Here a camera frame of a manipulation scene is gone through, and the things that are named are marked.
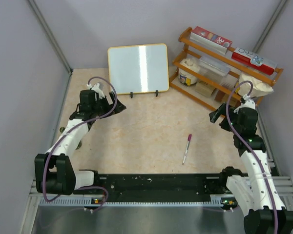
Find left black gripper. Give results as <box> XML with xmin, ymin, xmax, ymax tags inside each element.
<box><xmin>91</xmin><ymin>92</ymin><xmax>125</xmax><ymax>118</ymax></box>

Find white marker purple cap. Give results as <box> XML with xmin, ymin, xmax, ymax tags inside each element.
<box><xmin>182</xmin><ymin>134</ymin><xmax>192</xmax><ymax>165</ymax></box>

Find yellow framed whiteboard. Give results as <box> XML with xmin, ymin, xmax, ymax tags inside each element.
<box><xmin>107</xmin><ymin>43</ymin><xmax>169</xmax><ymax>95</ymax></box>

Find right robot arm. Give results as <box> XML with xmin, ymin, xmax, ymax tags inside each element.
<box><xmin>209</xmin><ymin>100</ymin><xmax>293</xmax><ymax>234</ymax></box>

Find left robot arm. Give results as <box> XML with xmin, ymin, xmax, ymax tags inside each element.
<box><xmin>34</xmin><ymin>88</ymin><xmax>126</xmax><ymax>195</ymax></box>

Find brown wooden blocks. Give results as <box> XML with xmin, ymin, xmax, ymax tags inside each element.
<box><xmin>194</xmin><ymin>80</ymin><xmax>229</xmax><ymax>102</ymax></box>

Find orange wooden shelf rack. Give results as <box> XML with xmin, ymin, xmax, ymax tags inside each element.
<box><xmin>169</xmin><ymin>26</ymin><xmax>284</xmax><ymax>110</ymax></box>

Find clear plastic container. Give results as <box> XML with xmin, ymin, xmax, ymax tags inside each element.
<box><xmin>199</xmin><ymin>57</ymin><xmax>237</xmax><ymax>89</ymax></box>

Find white plastic jar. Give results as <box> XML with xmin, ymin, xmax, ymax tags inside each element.
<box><xmin>178</xmin><ymin>58</ymin><xmax>200</xmax><ymax>86</ymax></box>

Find cream cloth bag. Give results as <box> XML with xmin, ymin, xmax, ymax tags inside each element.
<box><xmin>235</xmin><ymin>72</ymin><xmax>274</xmax><ymax>98</ymax></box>

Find green glass bottle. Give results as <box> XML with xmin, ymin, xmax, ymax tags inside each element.
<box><xmin>59</xmin><ymin>127</ymin><xmax>83</xmax><ymax>150</ymax></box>

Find red white box right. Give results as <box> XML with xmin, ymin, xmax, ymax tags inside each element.
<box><xmin>231</xmin><ymin>47</ymin><xmax>277</xmax><ymax>76</ymax></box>

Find red box upper left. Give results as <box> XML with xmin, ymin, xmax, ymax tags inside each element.
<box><xmin>190</xmin><ymin>26</ymin><xmax>232</xmax><ymax>55</ymax></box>

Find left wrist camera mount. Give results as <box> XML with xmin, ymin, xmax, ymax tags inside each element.
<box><xmin>87</xmin><ymin>82</ymin><xmax>105</xmax><ymax>99</ymax></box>

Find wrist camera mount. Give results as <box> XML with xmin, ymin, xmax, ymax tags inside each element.
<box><xmin>87</xmin><ymin>82</ymin><xmax>105</xmax><ymax>99</ymax></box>
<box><xmin>234</xmin><ymin>95</ymin><xmax>256</xmax><ymax>114</ymax></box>

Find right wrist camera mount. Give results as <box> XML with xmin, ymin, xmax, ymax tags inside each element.
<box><xmin>234</xmin><ymin>95</ymin><xmax>256</xmax><ymax>114</ymax></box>

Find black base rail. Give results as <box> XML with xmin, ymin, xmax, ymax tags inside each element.
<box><xmin>95</xmin><ymin>173</ymin><xmax>230</xmax><ymax>203</ymax></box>

